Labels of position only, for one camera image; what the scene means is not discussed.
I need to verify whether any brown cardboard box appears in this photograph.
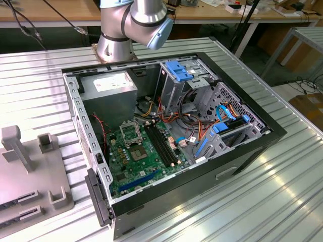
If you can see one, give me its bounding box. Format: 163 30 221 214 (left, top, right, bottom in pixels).
257 25 312 73
289 92 323 136

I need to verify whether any grey parts rack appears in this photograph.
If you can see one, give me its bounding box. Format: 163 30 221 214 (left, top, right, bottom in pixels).
0 125 75 239

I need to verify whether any CPU socket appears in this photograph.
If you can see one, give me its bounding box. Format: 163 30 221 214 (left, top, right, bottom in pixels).
129 145 148 162

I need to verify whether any blue plastic bay rail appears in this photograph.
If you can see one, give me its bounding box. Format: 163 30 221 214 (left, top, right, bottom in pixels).
193 132 215 159

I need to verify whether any black RAM slot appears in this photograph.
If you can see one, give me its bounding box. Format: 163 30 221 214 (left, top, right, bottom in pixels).
148 123 172 167
155 122 179 166
145 124 169 168
152 123 176 166

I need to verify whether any orange red wire bundle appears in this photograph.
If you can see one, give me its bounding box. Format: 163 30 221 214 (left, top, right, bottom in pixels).
157 97 218 142

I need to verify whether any hard disk in blue carrier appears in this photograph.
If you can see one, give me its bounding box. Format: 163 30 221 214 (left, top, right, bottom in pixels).
211 114 251 136

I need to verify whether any metal socket cover frame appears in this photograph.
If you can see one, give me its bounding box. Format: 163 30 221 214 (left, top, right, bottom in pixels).
119 120 141 149

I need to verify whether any grey metal drive cage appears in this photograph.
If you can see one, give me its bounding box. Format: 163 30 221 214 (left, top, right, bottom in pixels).
155 56 218 119

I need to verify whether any black tripod pole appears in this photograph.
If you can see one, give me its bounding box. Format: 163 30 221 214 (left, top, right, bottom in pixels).
228 0 261 52

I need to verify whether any black open PC case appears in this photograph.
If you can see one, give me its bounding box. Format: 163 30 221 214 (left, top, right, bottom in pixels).
61 51 288 240

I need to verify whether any blue flat wire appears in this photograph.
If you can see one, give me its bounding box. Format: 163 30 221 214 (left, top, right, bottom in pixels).
216 104 239 122

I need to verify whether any white flat box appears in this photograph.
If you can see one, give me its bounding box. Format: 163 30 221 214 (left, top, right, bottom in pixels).
225 3 259 15

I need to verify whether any grey perforated disk bay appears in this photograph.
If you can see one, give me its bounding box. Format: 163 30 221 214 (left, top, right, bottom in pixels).
193 82 273 163

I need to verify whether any red black twisted wire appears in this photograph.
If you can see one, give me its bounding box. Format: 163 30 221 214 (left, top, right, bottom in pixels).
91 113 112 154

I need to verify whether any yellow black wire bundle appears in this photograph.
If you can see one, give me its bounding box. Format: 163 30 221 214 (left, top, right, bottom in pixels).
136 97 154 118

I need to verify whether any blue expansion slot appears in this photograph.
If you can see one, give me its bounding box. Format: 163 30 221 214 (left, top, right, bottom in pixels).
119 169 160 192

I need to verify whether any pale blue wire with plug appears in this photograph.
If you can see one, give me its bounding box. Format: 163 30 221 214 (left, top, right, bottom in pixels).
175 136 202 149

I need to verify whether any wooden desk white frame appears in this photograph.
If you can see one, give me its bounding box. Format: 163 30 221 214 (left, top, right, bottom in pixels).
173 0 321 58
0 0 101 28

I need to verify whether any black plastic case bezel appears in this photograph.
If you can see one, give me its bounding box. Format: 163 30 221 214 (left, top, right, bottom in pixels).
84 168 113 227

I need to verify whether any blue plastic drive latch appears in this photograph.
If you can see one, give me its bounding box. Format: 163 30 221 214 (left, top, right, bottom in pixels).
165 60 192 83

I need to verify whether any green motherboard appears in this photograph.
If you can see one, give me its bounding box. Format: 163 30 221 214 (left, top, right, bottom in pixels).
105 118 195 200

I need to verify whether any thin camera cable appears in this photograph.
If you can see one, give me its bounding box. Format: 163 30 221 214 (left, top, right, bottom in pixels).
5 0 47 51
41 0 89 36

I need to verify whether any dark RAM stick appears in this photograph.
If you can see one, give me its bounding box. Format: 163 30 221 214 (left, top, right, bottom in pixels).
0 216 22 227
0 199 21 210

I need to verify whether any grey metal slat table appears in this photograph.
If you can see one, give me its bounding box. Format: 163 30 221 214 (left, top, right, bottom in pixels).
261 26 323 88

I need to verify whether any grey power supply box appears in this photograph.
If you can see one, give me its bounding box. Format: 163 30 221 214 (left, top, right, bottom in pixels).
78 70 139 132

